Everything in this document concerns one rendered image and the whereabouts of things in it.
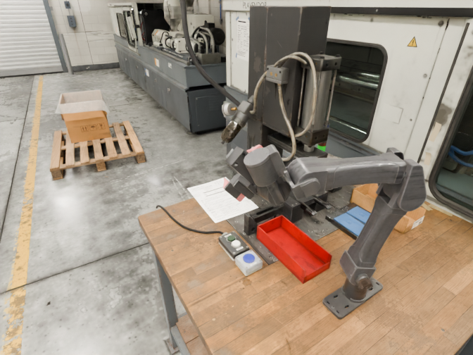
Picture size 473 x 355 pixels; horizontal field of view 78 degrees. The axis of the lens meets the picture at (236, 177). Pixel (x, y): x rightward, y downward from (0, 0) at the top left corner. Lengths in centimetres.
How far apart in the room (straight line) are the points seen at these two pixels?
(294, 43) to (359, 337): 87
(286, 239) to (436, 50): 99
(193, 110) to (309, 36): 325
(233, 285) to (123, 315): 124
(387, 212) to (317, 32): 61
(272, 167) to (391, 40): 117
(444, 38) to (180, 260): 132
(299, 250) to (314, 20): 76
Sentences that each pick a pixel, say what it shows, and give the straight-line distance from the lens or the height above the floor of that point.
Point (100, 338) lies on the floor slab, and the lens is 207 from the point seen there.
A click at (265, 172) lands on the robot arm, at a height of 137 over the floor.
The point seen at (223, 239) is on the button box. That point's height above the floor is 93.
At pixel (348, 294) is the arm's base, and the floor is 93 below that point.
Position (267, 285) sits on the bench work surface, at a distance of 97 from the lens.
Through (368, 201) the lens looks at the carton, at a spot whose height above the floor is 95.
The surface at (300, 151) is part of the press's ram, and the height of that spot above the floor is 118.
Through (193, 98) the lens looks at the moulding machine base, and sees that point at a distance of 414.
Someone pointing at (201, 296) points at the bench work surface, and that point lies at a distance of 95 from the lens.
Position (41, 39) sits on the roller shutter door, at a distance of 991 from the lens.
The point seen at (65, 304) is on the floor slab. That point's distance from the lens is 231.
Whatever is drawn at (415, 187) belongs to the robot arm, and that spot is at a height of 131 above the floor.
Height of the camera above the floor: 165
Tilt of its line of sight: 31 degrees down
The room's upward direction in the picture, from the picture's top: straight up
